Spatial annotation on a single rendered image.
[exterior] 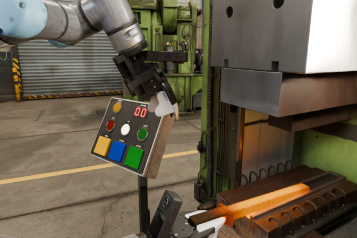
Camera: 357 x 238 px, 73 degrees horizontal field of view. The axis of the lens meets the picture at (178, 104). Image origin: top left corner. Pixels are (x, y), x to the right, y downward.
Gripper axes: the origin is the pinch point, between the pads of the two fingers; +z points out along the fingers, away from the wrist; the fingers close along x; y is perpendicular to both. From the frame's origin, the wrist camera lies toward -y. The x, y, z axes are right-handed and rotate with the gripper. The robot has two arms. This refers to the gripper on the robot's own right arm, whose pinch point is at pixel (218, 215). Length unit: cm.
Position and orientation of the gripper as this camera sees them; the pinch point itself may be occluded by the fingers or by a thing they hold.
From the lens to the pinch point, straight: 65.3
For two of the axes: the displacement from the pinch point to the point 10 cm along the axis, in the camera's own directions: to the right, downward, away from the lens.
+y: -0.2, 9.8, 1.9
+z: 8.8, -0.8, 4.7
